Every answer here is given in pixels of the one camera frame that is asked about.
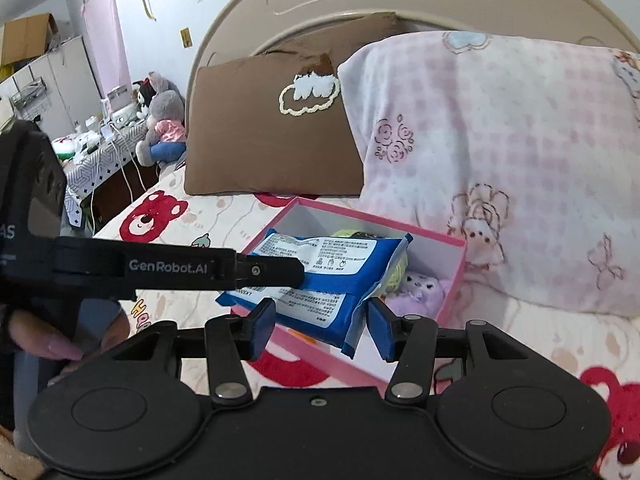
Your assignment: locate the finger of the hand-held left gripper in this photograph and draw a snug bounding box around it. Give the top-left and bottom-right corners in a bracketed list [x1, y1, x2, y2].
[236, 256, 307, 288]

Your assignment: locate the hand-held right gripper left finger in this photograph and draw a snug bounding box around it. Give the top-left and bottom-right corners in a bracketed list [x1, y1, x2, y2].
[112, 297, 277, 407]

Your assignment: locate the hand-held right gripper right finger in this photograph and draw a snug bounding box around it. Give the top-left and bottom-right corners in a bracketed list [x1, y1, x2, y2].
[366, 298, 528, 403]

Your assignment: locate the purple plush toy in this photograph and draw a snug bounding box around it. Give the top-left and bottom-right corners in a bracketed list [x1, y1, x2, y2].
[385, 270, 446, 318]

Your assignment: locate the green yarn ball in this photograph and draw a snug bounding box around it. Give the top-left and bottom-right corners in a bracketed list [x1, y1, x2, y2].
[332, 230, 408, 293]

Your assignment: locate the pink cardboard box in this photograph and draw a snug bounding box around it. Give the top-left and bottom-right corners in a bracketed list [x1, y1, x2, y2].
[227, 197, 468, 396]

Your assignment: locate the blue wet wipes pack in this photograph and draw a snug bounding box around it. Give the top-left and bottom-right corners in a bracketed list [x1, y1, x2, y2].
[215, 228, 415, 358]

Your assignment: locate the person's left hand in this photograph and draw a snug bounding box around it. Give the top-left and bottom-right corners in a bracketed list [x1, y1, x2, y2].
[10, 309, 132, 376]

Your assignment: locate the table with patterned cloth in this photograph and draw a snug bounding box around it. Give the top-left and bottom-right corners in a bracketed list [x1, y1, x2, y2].
[60, 120, 151, 226]

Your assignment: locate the brown pillow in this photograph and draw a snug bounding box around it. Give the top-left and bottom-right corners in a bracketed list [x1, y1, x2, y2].
[183, 12, 401, 197]

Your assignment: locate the grey plush toy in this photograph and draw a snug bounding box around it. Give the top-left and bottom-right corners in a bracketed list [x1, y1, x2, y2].
[135, 72, 188, 168]

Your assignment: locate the black and white plush toy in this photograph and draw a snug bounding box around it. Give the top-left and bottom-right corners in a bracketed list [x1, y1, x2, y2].
[131, 77, 156, 118]

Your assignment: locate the white cabinet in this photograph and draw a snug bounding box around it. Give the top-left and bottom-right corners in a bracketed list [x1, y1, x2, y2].
[0, 35, 103, 131]

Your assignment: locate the beige fleece blanket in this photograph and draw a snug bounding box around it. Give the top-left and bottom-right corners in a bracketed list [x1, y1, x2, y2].
[0, 430, 46, 480]

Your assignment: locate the pink checked pillow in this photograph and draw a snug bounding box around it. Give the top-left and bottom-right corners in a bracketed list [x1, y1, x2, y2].
[337, 30, 640, 318]

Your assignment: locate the pink curtain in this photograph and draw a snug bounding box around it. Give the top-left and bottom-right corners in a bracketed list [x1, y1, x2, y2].
[81, 0, 133, 101]

